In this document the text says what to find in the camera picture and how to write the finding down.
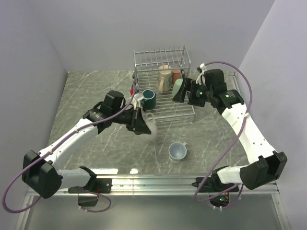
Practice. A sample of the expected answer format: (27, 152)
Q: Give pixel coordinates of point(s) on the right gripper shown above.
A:
(191, 86)

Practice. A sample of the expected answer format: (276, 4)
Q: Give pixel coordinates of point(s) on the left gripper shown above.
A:
(138, 120)

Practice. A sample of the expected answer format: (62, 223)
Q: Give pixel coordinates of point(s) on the beige speckled mug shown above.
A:
(150, 122)

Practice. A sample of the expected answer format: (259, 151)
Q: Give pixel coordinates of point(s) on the light green cup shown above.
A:
(176, 87)

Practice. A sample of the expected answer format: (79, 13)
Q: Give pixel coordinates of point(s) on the cream tall mug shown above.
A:
(164, 78)

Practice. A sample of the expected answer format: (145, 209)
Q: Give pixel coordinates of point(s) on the pink mug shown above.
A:
(176, 75)

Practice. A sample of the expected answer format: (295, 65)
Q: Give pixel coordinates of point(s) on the dark green mug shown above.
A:
(149, 101)

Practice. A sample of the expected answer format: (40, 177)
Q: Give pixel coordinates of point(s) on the light blue mug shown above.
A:
(177, 151)

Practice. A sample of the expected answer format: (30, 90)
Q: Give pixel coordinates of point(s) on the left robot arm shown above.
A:
(43, 171)

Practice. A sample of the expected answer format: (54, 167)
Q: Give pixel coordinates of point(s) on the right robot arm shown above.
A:
(265, 164)

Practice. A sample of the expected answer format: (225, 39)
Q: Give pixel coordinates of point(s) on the metal dish rack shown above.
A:
(154, 69)

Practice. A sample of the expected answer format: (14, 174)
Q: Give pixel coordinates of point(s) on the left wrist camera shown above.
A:
(137, 100)

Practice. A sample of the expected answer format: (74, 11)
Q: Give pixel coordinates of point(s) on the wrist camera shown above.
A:
(202, 69)
(137, 100)

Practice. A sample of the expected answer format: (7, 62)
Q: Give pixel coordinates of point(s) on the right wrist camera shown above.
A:
(202, 69)

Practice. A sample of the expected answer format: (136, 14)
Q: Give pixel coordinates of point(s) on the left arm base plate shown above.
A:
(89, 195)

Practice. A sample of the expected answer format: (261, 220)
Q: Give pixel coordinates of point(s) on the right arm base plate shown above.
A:
(215, 186)

